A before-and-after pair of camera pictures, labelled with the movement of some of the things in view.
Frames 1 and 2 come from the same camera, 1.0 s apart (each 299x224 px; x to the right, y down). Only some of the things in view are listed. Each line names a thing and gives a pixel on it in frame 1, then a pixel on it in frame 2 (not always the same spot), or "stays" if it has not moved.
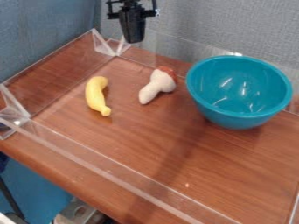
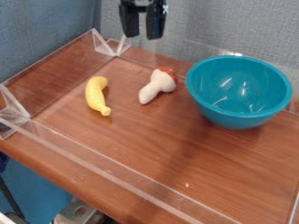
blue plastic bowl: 238,90 stays
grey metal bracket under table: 78,213 stays
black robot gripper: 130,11 -> 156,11
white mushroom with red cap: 163,80 stays
